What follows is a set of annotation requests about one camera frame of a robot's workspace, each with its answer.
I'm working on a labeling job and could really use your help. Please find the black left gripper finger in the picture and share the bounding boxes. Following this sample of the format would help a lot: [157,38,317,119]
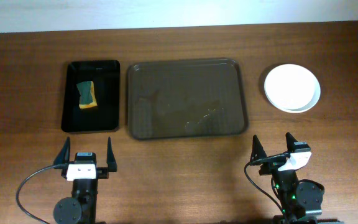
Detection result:
[53,137,70,165]
[106,137,117,172]

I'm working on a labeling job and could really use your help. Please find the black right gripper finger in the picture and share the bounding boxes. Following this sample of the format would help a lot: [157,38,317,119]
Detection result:
[285,132,297,152]
[249,135,267,166]

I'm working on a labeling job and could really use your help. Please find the cream white plate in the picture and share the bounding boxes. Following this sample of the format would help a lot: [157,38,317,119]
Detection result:
[264,64,321,99]

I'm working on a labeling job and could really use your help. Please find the yellow green sponge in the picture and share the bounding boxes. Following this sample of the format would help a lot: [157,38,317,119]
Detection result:
[76,81,98,110]

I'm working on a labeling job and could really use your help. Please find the light blue plate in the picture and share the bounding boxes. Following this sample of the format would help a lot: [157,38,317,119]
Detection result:
[267,89,321,113]

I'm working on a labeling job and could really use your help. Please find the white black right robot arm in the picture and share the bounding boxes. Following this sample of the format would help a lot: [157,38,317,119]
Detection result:
[244,133,341,224]

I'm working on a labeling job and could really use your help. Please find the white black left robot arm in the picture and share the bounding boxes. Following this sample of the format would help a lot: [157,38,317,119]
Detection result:
[53,139,117,224]

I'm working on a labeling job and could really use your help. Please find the black rectangular sponge tray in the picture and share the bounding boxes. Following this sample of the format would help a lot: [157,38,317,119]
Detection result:
[61,60,120,133]

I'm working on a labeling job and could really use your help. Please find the dark brown serving tray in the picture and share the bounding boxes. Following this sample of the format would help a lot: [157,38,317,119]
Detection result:
[127,58,249,140]

